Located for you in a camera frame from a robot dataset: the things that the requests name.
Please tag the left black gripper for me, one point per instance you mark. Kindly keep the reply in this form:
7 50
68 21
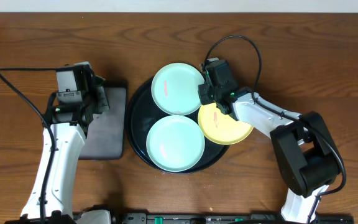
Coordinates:
100 96

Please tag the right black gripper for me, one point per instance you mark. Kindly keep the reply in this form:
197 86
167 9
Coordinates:
202 93

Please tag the light blue plate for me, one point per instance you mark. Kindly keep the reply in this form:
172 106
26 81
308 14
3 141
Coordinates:
175 143
174 89

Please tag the green yellow sponge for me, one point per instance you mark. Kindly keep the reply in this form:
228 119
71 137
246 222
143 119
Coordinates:
98 81

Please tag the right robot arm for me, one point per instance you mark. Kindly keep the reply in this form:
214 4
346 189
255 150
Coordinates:
307 157

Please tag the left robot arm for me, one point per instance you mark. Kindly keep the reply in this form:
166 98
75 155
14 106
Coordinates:
53 187

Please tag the black rectangular water tray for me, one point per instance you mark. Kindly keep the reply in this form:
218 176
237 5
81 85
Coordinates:
105 138

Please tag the yellow plate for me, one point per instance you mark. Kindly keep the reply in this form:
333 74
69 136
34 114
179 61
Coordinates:
220 128

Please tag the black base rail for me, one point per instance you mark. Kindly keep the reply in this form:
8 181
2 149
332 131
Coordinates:
100 214

